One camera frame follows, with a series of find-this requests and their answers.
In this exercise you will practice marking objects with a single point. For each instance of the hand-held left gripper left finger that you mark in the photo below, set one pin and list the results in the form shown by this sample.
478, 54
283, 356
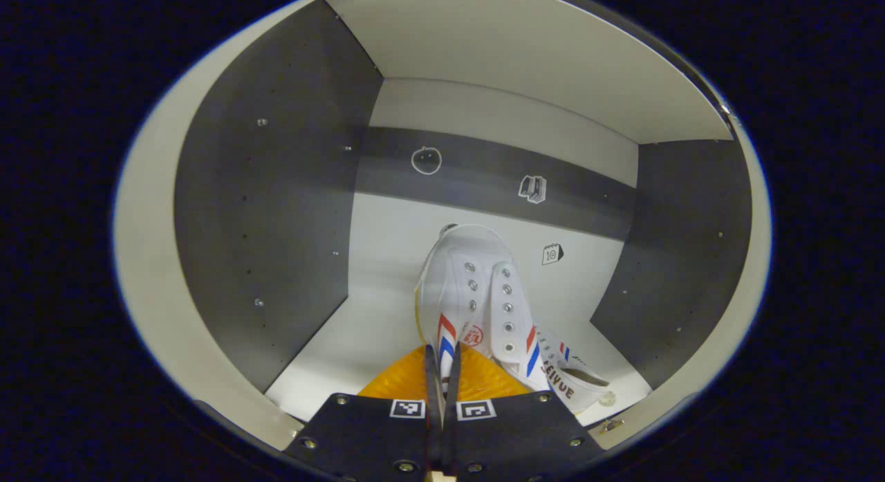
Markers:
366, 433

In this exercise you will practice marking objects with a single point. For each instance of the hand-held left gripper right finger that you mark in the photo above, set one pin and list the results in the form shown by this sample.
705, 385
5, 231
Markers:
518, 433

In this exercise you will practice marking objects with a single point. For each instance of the white striped canvas shoe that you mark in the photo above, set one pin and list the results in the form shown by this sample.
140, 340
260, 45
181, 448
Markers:
574, 385
477, 274

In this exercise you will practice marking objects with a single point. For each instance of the grey white shoe cabinet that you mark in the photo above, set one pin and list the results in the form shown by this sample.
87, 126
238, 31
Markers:
276, 191

